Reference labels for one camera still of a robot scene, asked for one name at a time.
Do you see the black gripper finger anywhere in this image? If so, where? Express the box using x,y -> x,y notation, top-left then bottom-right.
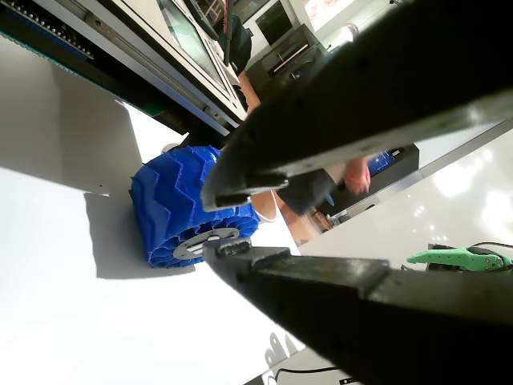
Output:
202,237 -> 513,385
200,0 -> 513,213

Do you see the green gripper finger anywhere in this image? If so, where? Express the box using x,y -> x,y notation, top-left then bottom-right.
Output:
406,246 -> 513,274

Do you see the blue screen monitor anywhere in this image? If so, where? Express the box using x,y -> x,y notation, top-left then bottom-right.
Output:
367,148 -> 404,176

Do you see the person in dark clothes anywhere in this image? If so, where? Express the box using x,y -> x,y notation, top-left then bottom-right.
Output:
256,154 -> 374,225

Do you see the black built-in oven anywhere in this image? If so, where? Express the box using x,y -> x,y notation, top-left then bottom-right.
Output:
254,2 -> 296,47

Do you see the black bag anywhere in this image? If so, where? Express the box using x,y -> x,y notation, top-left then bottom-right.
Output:
230,15 -> 253,75

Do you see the black tripod leg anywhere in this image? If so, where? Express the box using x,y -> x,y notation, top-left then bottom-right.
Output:
221,0 -> 234,67

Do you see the blue ribbed rover wheel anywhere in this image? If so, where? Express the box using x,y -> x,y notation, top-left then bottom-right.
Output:
128,144 -> 262,269

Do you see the wooden top rover chassis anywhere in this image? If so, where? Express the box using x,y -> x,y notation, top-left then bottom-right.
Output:
0,0 -> 252,148

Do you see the black cable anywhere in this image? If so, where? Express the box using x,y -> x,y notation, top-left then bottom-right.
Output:
274,365 -> 337,378

